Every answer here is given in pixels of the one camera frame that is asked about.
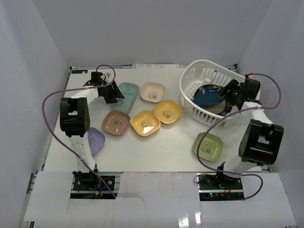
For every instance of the cream square panda dish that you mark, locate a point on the cream square panda dish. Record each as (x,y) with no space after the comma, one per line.
(153,92)

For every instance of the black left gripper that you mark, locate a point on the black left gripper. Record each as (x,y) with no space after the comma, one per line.
(114,93)

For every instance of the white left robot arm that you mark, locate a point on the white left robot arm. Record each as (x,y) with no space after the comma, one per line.
(75,121)

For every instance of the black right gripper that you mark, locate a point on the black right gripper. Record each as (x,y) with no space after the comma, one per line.
(232,85)

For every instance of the papers at table back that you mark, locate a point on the papers at table back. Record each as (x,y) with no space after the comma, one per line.
(158,66)

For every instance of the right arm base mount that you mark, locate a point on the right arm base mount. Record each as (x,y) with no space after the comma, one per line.
(214,188)

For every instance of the brown square panda dish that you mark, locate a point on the brown square panda dish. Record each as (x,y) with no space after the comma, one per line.
(116,123)

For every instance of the dark blue leaf plate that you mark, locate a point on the dark blue leaf plate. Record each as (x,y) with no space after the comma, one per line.
(207,95)

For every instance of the teal rectangular divided plate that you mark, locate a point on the teal rectangular divided plate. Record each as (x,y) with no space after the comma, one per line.
(130,92)

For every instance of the purple square panda dish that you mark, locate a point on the purple square panda dish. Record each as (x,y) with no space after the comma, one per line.
(96,140)

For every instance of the black label sticker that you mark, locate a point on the black label sticker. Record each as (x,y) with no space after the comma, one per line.
(79,71)

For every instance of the yellow square dish right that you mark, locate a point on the yellow square dish right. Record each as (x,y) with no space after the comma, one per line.
(168,111)

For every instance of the white plastic dish bin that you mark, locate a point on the white plastic dish bin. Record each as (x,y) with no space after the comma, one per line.
(200,73)

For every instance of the round black striped plate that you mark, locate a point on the round black striped plate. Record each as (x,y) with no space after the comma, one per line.
(222,108)

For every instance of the yellow square dish left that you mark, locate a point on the yellow square dish left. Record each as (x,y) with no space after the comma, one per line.
(145,123)

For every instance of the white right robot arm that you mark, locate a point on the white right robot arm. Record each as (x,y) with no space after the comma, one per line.
(262,138)

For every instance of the yellow square dish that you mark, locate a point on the yellow square dish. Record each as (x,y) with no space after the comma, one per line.
(168,111)
(145,123)

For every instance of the green square panda dish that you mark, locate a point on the green square panda dish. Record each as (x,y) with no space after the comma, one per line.
(211,148)

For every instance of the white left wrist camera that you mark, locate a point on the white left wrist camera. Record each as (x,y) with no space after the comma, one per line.
(107,75)

